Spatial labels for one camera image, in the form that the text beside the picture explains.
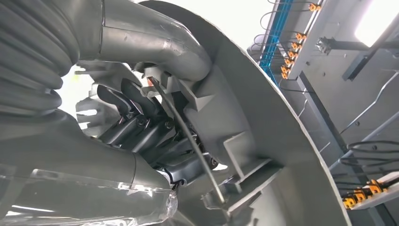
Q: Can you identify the blue ceiling tray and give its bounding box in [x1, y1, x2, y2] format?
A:
[259, 0, 294, 85]

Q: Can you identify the dark ceiling beam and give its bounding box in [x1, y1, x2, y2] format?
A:
[296, 71, 398, 226]

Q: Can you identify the bright ceiling light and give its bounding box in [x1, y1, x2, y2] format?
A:
[354, 0, 399, 48]

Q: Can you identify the white ceiling rail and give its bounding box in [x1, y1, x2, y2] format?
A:
[341, 170, 399, 210]
[287, 0, 331, 80]

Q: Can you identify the dark ceiling bracket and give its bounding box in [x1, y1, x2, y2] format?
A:
[315, 12, 399, 82]

